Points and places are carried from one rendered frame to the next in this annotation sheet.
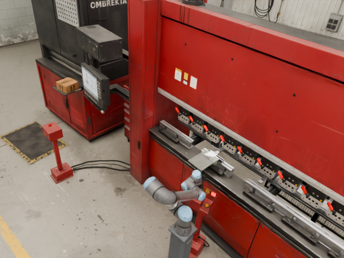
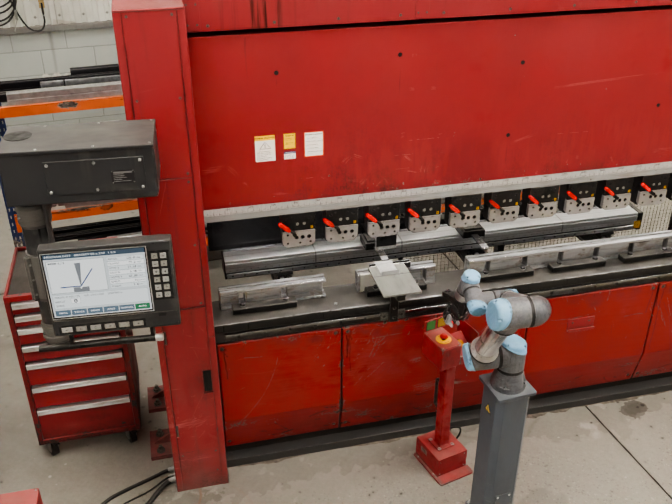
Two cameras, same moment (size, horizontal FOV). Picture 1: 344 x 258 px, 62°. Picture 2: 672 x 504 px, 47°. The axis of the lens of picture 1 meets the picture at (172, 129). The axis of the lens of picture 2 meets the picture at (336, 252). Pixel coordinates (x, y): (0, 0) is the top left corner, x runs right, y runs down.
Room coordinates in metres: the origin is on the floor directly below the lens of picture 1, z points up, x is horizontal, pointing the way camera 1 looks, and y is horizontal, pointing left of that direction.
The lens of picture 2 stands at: (0.73, 2.44, 2.88)
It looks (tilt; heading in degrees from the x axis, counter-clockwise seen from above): 29 degrees down; 302
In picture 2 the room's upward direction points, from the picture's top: straight up
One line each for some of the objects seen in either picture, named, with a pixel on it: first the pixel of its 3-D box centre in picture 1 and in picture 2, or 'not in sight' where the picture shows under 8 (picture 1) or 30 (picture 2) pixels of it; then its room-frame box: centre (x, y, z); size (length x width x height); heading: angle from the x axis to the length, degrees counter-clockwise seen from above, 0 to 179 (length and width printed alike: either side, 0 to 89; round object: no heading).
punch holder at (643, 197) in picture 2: not in sight; (649, 186); (1.27, -1.42, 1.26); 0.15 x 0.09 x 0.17; 46
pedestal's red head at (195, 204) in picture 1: (203, 200); (450, 340); (1.84, -0.36, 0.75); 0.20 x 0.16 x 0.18; 60
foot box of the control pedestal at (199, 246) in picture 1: (193, 244); (443, 455); (1.81, -0.34, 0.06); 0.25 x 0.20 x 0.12; 150
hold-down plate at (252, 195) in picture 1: (258, 200); (504, 273); (1.77, -0.83, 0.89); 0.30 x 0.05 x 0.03; 46
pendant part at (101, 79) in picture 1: (96, 85); (112, 281); (2.67, 0.83, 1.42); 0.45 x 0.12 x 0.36; 42
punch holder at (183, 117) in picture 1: (186, 113); (297, 226); (2.53, -0.14, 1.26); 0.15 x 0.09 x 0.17; 46
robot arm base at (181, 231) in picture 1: (183, 224); (508, 374); (1.49, -0.17, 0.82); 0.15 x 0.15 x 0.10
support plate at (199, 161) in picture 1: (203, 159); (394, 280); (2.13, -0.34, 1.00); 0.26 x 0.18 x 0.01; 136
